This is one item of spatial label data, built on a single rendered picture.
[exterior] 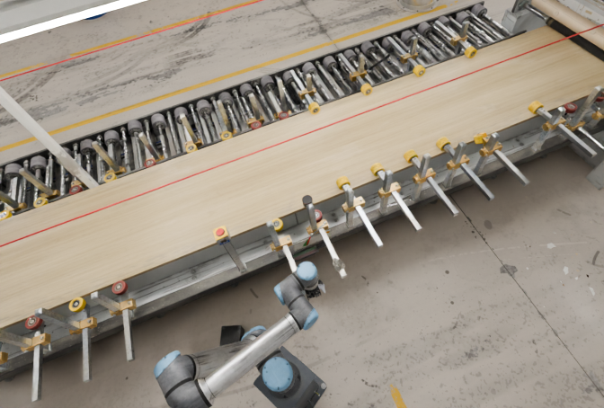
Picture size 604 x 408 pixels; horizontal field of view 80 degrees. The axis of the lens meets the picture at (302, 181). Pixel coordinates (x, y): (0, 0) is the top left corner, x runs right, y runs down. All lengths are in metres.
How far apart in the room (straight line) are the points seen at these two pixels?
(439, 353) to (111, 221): 2.45
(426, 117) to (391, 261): 1.20
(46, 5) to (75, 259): 1.68
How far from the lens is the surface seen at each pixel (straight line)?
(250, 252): 2.54
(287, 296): 1.67
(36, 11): 1.47
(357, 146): 2.59
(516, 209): 3.64
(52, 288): 2.71
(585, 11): 3.69
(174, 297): 2.50
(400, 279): 3.08
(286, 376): 2.04
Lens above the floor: 2.87
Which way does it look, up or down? 55 degrees down
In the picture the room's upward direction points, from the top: 10 degrees counter-clockwise
